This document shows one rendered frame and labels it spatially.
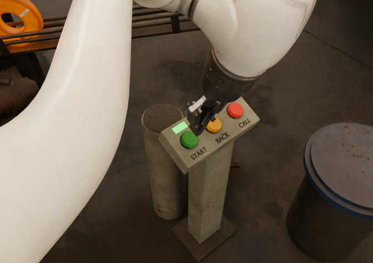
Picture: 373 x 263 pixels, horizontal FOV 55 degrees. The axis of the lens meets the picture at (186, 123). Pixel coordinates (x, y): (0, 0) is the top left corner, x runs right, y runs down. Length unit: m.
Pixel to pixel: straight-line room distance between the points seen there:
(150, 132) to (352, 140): 0.60
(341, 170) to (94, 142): 0.93
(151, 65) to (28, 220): 1.83
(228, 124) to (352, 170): 0.39
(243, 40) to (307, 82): 1.53
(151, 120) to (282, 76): 1.11
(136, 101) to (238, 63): 1.33
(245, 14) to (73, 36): 0.22
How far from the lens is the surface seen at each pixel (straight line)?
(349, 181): 1.07
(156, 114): 1.00
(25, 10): 1.08
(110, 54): 0.26
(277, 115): 1.76
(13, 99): 1.22
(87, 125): 0.21
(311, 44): 2.24
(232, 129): 0.88
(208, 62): 0.55
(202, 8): 0.47
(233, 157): 1.55
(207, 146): 0.85
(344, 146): 1.14
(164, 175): 1.13
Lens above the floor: 1.26
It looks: 49 degrees down
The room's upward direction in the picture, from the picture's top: straight up
